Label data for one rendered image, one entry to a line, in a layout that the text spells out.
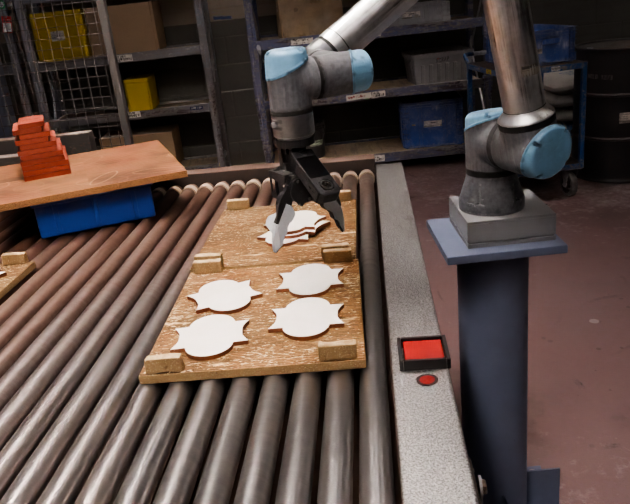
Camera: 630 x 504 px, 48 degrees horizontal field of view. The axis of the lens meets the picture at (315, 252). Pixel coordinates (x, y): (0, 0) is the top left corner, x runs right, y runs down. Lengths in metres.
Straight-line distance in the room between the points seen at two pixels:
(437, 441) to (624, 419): 1.74
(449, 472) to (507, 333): 0.92
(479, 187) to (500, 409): 0.58
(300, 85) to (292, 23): 4.36
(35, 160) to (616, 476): 1.92
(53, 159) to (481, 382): 1.29
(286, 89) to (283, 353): 0.44
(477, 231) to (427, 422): 0.74
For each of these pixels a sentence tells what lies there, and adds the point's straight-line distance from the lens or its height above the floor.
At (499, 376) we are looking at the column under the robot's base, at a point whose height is 0.52.
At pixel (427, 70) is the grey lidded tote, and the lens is 5.67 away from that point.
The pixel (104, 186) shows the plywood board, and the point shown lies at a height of 1.04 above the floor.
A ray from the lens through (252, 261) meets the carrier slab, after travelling 1.48.
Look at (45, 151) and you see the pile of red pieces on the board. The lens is 2.08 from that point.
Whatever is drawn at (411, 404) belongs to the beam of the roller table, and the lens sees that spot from 1.00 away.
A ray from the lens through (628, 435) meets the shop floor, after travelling 2.56.
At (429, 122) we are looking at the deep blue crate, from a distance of 5.75.
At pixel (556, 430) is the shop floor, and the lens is 2.54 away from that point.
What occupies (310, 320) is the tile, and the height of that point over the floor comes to 0.94.
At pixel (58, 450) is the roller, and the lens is 1.06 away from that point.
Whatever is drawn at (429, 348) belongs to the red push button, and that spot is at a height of 0.93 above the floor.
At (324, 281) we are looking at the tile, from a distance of 1.32.
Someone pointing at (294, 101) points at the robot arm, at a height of 1.28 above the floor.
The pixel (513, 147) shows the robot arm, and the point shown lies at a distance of 1.51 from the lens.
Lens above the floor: 1.47
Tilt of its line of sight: 21 degrees down
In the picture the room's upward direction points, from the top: 6 degrees counter-clockwise
